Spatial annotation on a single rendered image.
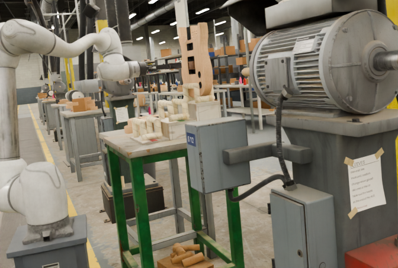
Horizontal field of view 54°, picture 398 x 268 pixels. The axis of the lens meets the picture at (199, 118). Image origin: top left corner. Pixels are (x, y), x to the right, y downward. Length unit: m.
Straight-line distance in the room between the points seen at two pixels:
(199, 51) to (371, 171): 1.26
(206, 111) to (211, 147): 1.00
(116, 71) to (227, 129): 1.03
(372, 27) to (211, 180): 0.57
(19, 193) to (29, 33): 0.61
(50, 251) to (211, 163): 0.75
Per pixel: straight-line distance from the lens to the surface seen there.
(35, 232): 1.65
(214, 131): 1.11
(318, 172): 1.08
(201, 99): 2.11
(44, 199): 1.59
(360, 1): 1.09
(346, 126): 0.95
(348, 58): 0.98
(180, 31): 2.35
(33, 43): 1.66
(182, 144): 1.93
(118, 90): 3.64
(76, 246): 1.60
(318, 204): 1.03
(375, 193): 1.11
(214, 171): 1.13
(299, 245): 1.06
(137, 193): 1.91
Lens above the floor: 1.26
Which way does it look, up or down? 7 degrees down
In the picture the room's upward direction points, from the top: 5 degrees counter-clockwise
